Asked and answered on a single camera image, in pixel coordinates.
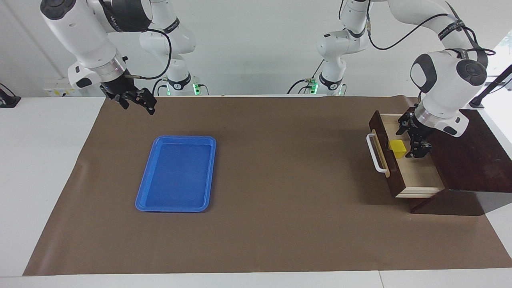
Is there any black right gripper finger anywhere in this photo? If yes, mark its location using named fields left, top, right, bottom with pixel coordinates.
left=105, top=94, right=130, bottom=110
left=135, top=87, right=158, bottom=116

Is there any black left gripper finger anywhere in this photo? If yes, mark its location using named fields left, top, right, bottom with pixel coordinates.
left=406, top=134, right=432, bottom=159
left=396, top=111, right=413, bottom=135

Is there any yellow cube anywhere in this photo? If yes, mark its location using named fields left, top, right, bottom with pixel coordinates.
left=388, top=140, right=407, bottom=159

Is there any dark wooden drawer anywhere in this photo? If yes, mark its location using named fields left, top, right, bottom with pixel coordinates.
left=366, top=111, right=445, bottom=198

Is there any white drawer handle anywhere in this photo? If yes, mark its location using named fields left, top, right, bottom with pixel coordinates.
left=366, top=133, right=389, bottom=175

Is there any dark wooden drawer cabinet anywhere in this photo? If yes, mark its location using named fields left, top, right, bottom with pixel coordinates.
left=408, top=106, right=512, bottom=213

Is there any blue plastic tray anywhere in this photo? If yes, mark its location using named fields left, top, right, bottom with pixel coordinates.
left=135, top=136, right=217, bottom=212

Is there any brown table mat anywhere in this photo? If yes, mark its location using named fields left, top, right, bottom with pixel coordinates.
left=23, top=96, right=512, bottom=276

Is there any black base cable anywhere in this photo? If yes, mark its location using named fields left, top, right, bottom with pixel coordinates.
left=286, top=60, right=324, bottom=96
left=151, top=78, right=168, bottom=96

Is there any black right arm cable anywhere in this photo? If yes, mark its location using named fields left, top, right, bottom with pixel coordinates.
left=124, top=0, right=173, bottom=80

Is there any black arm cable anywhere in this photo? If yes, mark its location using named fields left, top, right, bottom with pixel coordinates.
left=124, top=0, right=173, bottom=80
left=339, top=0, right=496, bottom=104

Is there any black camera stand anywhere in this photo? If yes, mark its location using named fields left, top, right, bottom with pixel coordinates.
left=466, top=64, right=512, bottom=109

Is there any white wall socket box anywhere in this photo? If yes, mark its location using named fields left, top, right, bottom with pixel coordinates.
left=43, top=78, right=76, bottom=97

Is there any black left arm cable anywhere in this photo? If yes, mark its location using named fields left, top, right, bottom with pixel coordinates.
left=339, top=0, right=496, bottom=104

